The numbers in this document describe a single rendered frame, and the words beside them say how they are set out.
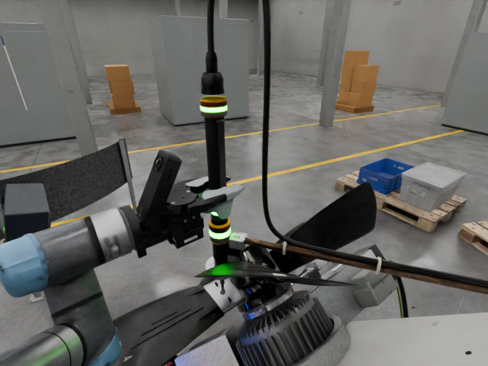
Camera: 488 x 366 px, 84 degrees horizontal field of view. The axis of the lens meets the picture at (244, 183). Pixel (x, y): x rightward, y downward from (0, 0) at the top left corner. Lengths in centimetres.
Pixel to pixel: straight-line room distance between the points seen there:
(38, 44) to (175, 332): 609
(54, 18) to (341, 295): 450
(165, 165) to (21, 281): 23
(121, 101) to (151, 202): 818
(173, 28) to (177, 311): 620
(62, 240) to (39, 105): 614
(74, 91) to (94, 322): 433
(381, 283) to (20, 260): 76
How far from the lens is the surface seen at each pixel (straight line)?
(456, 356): 55
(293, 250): 54
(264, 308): 67
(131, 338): 65
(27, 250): 44
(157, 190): 44
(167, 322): 65
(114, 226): 43
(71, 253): 43
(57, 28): 469
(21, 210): 109
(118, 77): 850
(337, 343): 67
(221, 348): 76
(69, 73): 470
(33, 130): 666
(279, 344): 65
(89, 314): 53
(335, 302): 80
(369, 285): 81
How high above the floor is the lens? 170
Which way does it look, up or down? 27 degrees down
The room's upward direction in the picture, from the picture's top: straight up
